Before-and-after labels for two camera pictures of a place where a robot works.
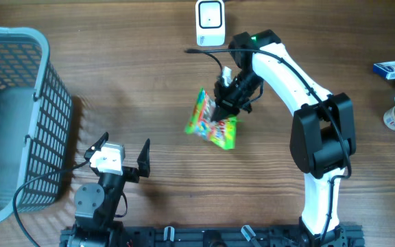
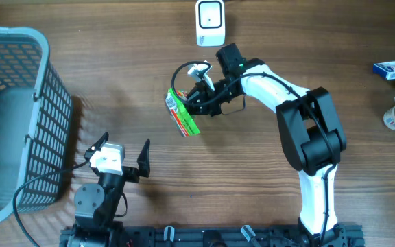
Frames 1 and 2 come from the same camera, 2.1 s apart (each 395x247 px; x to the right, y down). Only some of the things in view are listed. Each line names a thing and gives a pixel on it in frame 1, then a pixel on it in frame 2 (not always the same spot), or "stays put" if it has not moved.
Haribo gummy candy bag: x=221 y=133 -> x=177 y=104
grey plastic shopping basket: x=25 y=123 stays put
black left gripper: x=133 y=175 stays put
